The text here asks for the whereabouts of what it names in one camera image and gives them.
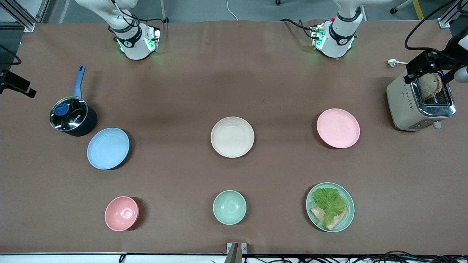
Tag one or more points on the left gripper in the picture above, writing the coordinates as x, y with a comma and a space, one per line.
448, 54

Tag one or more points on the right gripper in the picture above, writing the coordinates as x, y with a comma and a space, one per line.
3, 78

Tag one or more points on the pink plate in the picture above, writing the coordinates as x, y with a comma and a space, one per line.
338, 128

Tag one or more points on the blue plate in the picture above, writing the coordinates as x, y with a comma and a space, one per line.
108, 148

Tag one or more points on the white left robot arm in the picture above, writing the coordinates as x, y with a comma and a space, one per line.
338, 40

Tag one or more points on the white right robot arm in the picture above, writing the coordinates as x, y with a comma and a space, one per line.
135, 47

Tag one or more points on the toasted bread in toaster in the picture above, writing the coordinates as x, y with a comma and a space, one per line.
427, 87

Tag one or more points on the white power plug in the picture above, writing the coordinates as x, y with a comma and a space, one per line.
392, 63

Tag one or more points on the beige chrome toaster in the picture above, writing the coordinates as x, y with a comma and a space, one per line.
402, 106

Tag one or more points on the white chair base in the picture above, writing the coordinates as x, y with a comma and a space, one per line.
394, 11

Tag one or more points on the glass lid with blue knob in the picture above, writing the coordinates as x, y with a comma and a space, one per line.
73, 113

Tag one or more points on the green plate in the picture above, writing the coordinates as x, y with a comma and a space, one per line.
350, 208

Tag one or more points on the green lettuce leaf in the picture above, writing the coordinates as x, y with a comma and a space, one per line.
329, 202

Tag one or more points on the small pink bowl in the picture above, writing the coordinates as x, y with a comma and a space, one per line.
121, 213

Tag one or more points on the brown bread slice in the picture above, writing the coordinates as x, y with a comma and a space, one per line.
338, 221

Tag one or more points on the beige plate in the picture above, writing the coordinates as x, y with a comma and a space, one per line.
232, 137

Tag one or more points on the small green bowl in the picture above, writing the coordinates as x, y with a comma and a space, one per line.
229, 207

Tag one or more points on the aluminium frame post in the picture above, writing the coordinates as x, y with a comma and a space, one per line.
448, 19
26, 25

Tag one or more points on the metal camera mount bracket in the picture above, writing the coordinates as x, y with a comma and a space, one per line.
236, 252

